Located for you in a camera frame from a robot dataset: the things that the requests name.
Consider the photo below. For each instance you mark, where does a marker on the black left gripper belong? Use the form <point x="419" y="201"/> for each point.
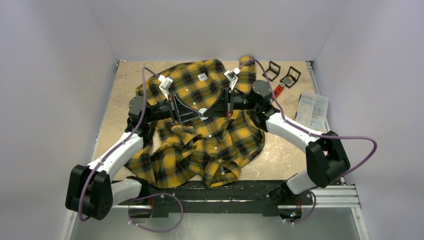
<point x="184" y="113"/>

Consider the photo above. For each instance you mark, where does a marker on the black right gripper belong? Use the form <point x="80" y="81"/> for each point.
<point x="227" y="102"/>

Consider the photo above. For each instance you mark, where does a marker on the yellow black plaid shirt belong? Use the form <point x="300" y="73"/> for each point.
<point x="216" y="149"/>

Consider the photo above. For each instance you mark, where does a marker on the silver gold round brooch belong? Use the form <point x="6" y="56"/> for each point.
<point x="288" y="80"/>

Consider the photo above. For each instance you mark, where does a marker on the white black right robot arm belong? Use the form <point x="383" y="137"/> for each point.
<point x="326" y="159"/>

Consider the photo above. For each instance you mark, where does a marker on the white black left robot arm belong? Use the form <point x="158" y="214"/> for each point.
<point x="91" y="192"/>

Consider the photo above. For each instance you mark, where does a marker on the clear plastic screw box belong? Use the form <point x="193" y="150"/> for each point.
<point x="312" y="111"/>

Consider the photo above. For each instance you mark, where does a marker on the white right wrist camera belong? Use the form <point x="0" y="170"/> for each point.
<point x="232" y="76"/>

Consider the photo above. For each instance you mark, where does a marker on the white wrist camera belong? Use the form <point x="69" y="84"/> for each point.
<point x="165" y="83"/>
<point x="232" y="76"/>

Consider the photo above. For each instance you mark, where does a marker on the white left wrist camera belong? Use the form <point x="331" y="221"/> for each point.
<point x="165" y="83"/>

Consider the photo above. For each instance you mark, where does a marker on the red handled adjustable wrench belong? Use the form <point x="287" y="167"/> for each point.
<point x="278" y="89"/>

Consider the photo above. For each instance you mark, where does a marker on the black square frame left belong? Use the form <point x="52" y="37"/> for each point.
<point x="273" y="71"/>

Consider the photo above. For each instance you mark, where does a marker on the black square frame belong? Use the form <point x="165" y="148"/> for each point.
<point x="294" y="74"/>
<point x="273" y="71"/>

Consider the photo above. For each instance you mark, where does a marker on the black square frame right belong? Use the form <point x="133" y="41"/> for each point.
<point x="294" y="74"/>

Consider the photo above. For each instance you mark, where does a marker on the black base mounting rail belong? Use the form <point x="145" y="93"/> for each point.
<point x="269" y="198"/>

